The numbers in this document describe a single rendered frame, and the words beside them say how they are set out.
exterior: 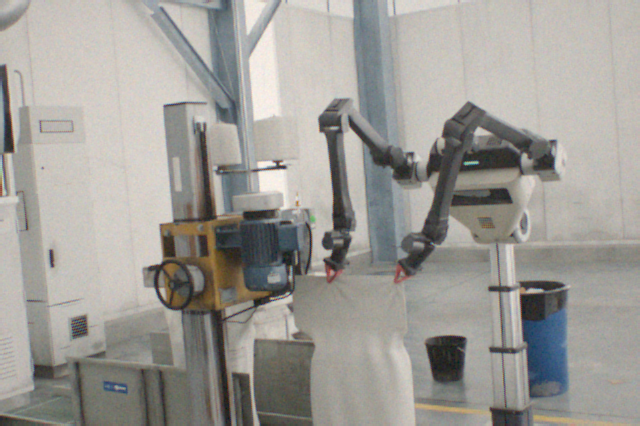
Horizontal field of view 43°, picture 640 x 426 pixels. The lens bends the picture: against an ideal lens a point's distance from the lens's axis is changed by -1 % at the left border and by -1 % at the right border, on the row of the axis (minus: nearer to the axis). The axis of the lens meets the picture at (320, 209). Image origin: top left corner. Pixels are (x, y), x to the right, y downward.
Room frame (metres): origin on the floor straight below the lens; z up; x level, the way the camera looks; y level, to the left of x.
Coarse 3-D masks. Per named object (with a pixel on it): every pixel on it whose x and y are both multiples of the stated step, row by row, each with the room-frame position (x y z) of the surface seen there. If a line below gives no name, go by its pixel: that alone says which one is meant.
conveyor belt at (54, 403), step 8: (40, 400) 4.22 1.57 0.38; (48, 400) 4.21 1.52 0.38; (56, 400) 4.20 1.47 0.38; (64, 400) 4.18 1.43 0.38; (16, 408) 4.10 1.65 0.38; (24, 408) 4.08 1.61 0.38; (32, 408) 4.07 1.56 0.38; (40, 408) 4.06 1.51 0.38; (48, 408) 4.05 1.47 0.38; (56, 408) 4.04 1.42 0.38; (64, 408) 4.03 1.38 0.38; (32, 416) 3.93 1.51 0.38; (40, 416) 3.92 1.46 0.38; (48, 416) 3.90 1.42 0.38; (56, 416) 3.89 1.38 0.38; (64, 416) 3.88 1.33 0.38; (72, 416) 3.87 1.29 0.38; (72, 424) 3.74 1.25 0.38; (264, 424) 3.52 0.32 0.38
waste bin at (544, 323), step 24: (528, 288) 5.21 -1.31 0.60; (552, 288) 5.12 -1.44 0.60; (528, 312) 4.77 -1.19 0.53; (552, 312) 4.78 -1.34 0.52; (528, 336) 4.79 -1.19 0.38; (552, 336) 4.79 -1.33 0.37; (528, 360) 4.80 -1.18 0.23; (552, 360) 4.79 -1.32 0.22; (528, 384) 4.82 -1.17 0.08; (552, 384) 4.80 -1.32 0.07
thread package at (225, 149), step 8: (216, 128) 3.03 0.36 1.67; (224, 128) 3.04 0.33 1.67; (232, 128) 3.06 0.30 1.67; (216, 136) 3.03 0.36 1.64; (224, 136) 3.04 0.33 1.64; (232, 136) 3.06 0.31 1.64; (216, 144) 3.03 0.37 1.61; (224, 144) 3.03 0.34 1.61; (232, 144) 3.05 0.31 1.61; (216, 152) 3.03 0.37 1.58; (224, 152) 3.03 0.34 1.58; (232, 152) 3.05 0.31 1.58; (216, 160) 3.03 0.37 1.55; (224, 160) 3.03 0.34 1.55; (232, 160) 3.04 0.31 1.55; (240, 160) 3.09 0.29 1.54
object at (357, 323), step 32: (320, 288) 3.08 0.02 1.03; (352, 288) 3.00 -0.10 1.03; (384, 288) 2.92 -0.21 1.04; (320, 320) 3.09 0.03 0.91; (352, 320) 3.01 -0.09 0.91; (384, 320) 2.93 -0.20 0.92; (320, 352) 3.01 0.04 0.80; (352, 352) 2.93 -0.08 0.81; (384, 352) 2.88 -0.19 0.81; (320, 384) 3.00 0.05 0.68; (352, 384) 2.92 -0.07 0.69; (384, 384) 2.86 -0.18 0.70; (320, 416) 3.01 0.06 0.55; (352, 416) 2.92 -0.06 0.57; (384, 416) 2.85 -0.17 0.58
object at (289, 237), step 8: (288, 224) 2.84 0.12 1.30; (296, 224) 2.77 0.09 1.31; (280, 232) 2.77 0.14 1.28; (288, 232) 2.77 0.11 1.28; (296, 232) 2.76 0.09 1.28; (280, 240) 2.77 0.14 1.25; (288, 240) 2.77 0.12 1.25; (296, 240) 2.76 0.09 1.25; (280, 248) 2.77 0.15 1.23; (288, 248) 2.77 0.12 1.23; (296, 248) 2.76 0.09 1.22
